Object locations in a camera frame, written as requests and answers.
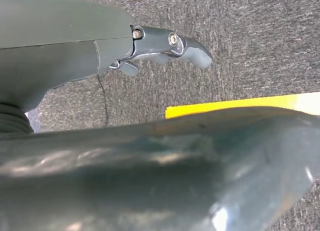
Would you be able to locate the thin black cable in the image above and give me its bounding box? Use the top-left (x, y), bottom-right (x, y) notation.
top-left (97, 74), bottom-right (109, 127)

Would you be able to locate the yellow floor tape square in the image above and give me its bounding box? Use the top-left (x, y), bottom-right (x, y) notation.
top-left (165, 91), bottom-right (320, 120)

